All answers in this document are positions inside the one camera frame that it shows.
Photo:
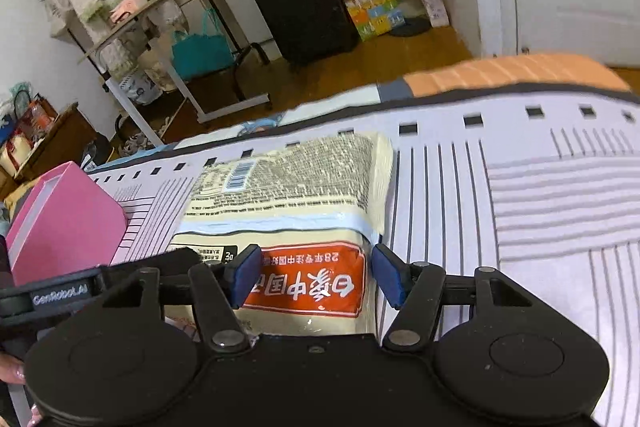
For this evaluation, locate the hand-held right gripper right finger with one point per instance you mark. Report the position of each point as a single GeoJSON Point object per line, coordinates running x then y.
{"type": "Point", "coordinates": [387, 274]}

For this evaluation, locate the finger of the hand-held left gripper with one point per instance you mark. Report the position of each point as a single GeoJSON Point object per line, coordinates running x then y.
{"type": "Point", "coordinates": [175, 259]}

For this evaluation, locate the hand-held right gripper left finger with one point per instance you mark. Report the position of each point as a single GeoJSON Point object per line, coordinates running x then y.
{"type": "Point", "coordinates": [245, 274]}

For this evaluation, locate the cream noodle packet red label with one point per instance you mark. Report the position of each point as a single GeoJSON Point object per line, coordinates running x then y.
{"type": "Point", "coordinates": [310, 287]}

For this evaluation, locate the person's left hand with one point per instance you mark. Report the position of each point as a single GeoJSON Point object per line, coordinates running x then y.
{"type": "Point", "coordinates": [11, 369]}

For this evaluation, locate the brown box with bags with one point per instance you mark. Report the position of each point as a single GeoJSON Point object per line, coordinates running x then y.
{"type": "Point", "coordinates": [40, 142]}

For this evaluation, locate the white blue printed bag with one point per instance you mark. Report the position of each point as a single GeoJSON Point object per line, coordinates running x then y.
{"type": "Point", "coordinates": [141, 88]}

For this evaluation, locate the striped lilac bed sheet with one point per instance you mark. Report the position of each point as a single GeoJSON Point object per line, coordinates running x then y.
{"type": "Point", "coordinates": [550, 207]}

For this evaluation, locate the teal tote bag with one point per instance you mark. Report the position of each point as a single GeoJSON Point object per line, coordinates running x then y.
{"type": "Point", "coordinates": [200, 54]}

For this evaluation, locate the orange quilted blanket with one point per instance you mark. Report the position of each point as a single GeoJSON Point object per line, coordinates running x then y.
{"type": "Point", "coordinates": [500, 74]}

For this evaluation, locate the wooden folding side table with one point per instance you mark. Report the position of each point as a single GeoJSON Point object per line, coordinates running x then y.
{"type": "Point", "coordinates": [150, 14]}

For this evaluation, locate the dark round mat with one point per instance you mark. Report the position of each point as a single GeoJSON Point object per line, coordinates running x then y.
{"type": "Point", "coordinates": [411, 27]}

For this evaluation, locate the pink item on side table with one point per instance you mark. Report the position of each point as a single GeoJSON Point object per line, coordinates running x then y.
{"type": "Point", "coordinates": [129, 7]}

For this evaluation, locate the yellow colourful gift bags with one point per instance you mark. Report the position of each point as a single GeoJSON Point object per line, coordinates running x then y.
{"type": "Point", "coordinates": [375, 14]}

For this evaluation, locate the black suitcase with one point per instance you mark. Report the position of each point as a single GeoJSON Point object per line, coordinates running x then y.
{"type": "Point", "coordinates": [305, 7]}

